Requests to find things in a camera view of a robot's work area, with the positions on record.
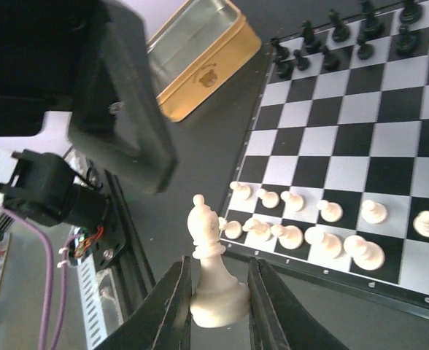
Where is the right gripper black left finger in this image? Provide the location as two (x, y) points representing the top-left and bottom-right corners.
(97, 256), (192, 350)

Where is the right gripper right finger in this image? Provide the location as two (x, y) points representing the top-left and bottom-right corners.
(247, 257), (346, 350)

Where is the white bishop chess piece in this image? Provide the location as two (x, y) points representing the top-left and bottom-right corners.
(187, 194), (250, 328)

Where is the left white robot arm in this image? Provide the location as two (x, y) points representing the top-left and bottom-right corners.
(0, 1), (177, 228)

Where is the black chess piece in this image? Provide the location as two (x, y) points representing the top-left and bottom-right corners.
(357, 36), (374, 61)
(301, 20), (322, 54)
(328, 9), (350, 43)
(274, 60), (295, 80)
(320, 45), (340, 71)
(360, 0), (384, 40)
(399, 0), (423, 25)
(396, 25), (417, 55)
(293, 49), (310, 71)

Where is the black and white chessboard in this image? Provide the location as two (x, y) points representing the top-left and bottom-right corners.
(221, 1), (429, 319)

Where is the gold metal tin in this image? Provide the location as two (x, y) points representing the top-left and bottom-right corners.
(147, 1), (262, 123)

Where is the white slotted cable duct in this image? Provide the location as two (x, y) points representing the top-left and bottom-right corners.
(77, 255), (108, 349)

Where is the black mounting rail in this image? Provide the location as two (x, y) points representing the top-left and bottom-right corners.
(89, 166), (156, 319)

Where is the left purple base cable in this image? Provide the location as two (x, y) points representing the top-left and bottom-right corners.
(2, 207), (82, 350)

